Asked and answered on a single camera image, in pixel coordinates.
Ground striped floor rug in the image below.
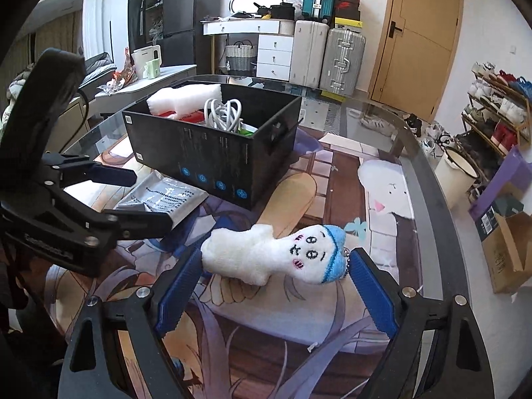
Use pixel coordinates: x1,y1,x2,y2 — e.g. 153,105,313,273
299,91,347,134

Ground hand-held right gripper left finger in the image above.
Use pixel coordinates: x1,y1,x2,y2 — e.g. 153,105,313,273
58,247,205,399

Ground black bag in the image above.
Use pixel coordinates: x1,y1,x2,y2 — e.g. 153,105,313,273
270,3,296,21

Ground wooden door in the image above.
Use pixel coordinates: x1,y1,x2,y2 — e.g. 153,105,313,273
368,0,464,122

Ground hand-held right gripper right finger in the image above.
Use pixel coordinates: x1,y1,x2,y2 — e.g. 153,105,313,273
348,247,495,399

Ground black storage box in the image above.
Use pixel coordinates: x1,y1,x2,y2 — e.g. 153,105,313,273
122,82,303,211

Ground crumpled snack wrappers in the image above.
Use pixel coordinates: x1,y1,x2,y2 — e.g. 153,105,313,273
97,48,138,94

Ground cream enamel basin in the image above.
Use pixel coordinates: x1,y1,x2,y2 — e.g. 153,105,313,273
434,147,478,210

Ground silver foil packet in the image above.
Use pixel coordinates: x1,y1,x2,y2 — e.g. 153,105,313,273
113,170,209,229

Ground wooden shoe rack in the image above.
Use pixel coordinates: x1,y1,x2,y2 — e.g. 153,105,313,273
461,62,532,167

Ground scattered black white shoes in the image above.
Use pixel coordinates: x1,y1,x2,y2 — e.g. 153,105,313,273
359,108,454,159

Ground dark green box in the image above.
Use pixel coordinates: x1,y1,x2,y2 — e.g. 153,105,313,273
478,195,524,242

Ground silver suitcase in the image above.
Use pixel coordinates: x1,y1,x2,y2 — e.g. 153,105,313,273
319,25,366,97

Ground group of assorted sneakers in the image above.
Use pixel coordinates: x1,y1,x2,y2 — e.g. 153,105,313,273
467,62,532,156

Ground dark glass cabinet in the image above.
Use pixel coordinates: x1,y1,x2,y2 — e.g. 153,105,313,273
128,0,167,61

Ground red packet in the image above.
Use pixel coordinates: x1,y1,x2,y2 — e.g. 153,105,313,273
160,110,204,123

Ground white curtain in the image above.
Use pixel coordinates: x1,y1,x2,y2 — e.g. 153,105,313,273
81,0,134,61

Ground white kettle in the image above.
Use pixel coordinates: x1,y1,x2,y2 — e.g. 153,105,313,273
132,44,163,76

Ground stack of shoe boxes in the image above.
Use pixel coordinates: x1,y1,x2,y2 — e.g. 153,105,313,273
332,0,363,30

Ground grey side table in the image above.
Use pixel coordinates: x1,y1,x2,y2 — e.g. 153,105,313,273
79,64,198,134

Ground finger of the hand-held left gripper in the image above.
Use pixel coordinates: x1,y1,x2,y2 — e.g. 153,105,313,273
97,210,174,242
44,152,138,190

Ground printed cartoon table mat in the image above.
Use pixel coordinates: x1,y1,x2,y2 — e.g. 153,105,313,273
46,125,420,399

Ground white vanity desk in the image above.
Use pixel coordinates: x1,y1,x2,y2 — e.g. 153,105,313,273
202,19,297,81

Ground white cable coil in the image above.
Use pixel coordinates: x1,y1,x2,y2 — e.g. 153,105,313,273
203,98,242,134

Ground open cardboard box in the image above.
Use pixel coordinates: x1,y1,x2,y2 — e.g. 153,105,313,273
482,183,532,296

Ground wicker basket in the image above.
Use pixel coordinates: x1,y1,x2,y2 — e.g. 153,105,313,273
224,39,255,73

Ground white plush toy blue hat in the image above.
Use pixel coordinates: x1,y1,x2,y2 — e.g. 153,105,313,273
200,222,349,287

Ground white suitcase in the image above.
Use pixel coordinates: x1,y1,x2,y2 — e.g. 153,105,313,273
289,19,329,89

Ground grey padded jacket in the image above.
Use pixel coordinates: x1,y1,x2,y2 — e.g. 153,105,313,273
79,52,119,88

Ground black fridge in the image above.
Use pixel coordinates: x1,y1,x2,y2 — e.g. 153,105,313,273
163,0,210,75

